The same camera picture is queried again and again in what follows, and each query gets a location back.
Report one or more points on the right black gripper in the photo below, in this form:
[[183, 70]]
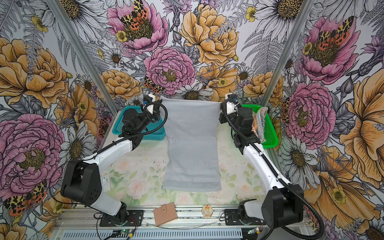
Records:
[[221, 119]]

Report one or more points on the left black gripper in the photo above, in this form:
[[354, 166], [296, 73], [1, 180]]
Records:
[[157, 111]]

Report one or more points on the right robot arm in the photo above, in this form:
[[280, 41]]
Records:
[[281, 207]]

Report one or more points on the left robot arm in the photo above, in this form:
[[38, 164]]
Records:
[[82, 181]]

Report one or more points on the orange patterned white towel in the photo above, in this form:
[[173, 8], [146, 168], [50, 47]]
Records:
[[255, 125]]

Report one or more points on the striped grey patterned towel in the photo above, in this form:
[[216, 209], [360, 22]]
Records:
[[261, 119]]

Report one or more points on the teal plastic basket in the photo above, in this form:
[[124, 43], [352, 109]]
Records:
[[159, 135]]

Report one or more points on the green plastic basket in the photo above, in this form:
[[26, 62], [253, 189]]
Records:
[[269, 133]]

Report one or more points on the brown leather wallet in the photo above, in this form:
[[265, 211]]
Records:
[[164, 214]]

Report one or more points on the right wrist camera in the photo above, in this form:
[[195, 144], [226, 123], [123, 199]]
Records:
[[231, 103]]

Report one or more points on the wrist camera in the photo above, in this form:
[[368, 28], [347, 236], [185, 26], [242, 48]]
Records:
[[148, 101], [231, 103]]

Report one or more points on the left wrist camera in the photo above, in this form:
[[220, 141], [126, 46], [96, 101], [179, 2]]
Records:
[[148, 101]]

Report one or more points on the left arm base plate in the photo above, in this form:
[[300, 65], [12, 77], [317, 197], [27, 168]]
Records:
[[131, 218]]

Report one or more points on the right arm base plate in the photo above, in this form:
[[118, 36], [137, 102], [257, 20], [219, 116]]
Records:
[[235, 217]]

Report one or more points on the aluminium front rail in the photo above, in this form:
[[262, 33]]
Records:
[[84, 224]]

